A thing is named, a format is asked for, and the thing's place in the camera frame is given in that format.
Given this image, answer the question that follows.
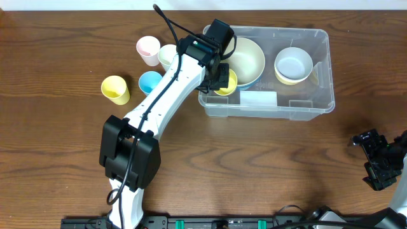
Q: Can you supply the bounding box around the yellow cup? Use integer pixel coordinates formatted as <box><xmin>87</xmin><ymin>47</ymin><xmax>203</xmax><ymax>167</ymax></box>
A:
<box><xmin>215</xmin><ymin>69</ymin><xmax>238</xmax><ymax>96</ymax></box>
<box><xmin>101</xmin><ymin>76</ymin><xmax>130</xmax><ymax>105</ymax></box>

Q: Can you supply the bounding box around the dark blue large bowl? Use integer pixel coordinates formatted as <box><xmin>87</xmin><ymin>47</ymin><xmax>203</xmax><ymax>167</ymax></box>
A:
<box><xmin>237</xmin><ymin>81</ymin><xmax>257</xmax><ymax>91</ymax></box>

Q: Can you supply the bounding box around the beige large bowl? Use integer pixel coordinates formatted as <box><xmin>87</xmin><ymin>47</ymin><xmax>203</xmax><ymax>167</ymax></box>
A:
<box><xmin>223</xmin><ymin>37</ymin><xmax>265</xmax><ymax>75</ymax></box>

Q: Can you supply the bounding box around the pale green cup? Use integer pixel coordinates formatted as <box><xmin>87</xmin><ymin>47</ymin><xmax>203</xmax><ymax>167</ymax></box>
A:
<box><xmin>158</xmin><ymin>45</ymin><xmax>177</xmax><ymax>71</ymax></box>

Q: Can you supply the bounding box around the yellow small bowl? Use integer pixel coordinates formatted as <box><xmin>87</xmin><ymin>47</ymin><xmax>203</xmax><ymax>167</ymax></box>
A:
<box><xmin>275</xmin><ymin>71</ymin><xmax>305</xmax><ymax>85</ymax></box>

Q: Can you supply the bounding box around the blue cup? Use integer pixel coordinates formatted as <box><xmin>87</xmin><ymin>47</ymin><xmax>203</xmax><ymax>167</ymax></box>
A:
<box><xmin>139</xmin><ymin>71</ymin><xmax>162</xmax><ymax>95</ymax></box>

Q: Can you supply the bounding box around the pink cup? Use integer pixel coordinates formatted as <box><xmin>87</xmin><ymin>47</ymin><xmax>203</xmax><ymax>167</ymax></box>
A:
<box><xmin>136</xmin><ymin>36</ymin><xmax>161</xmax><ymax>66</ymax></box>

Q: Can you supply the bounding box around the grey small bowl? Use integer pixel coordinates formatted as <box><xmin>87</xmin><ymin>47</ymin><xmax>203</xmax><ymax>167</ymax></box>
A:
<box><xmin>274</xmin><ymin>47</ymin><xmax>314</xmax><ymax>83</ymax></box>

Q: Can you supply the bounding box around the white small bowl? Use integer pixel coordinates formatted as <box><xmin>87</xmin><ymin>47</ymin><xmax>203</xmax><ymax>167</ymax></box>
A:
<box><xmin>274</xmin><ymin>62</ymin><xmax>313</xmax><ymax>85</ymax></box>

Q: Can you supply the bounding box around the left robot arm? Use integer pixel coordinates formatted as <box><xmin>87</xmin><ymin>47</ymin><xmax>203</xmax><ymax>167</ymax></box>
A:
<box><xmin>99</xmin><ymin>19</ymin><xmax>237</xmax><ymax>228</ymax></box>

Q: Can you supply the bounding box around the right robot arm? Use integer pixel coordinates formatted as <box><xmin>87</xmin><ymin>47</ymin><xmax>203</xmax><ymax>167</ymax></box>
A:
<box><xmin>304</xmin><ymin>129</ymin><xmax>406</xmax><ymax>224</ymax></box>

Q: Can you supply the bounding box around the clear plastic storage bin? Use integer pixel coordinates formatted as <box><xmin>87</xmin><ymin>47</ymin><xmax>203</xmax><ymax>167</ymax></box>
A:
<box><xmin>198</xmin><ymin>25</ymin><xmax>335</xmax><ymax>121</ymax></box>

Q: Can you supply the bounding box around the right black cable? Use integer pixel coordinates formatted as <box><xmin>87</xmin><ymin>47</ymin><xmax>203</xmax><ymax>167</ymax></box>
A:
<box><xmin>270</xmin><ymin>204</ymin><xmax>350</xmax><ymax>229</ymax></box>

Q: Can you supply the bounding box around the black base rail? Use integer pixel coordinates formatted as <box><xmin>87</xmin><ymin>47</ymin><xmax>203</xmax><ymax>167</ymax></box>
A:
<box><xmin>60</xmin><ymin>216</ymin><xmax>303</xmax><ymax>229</ymax></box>

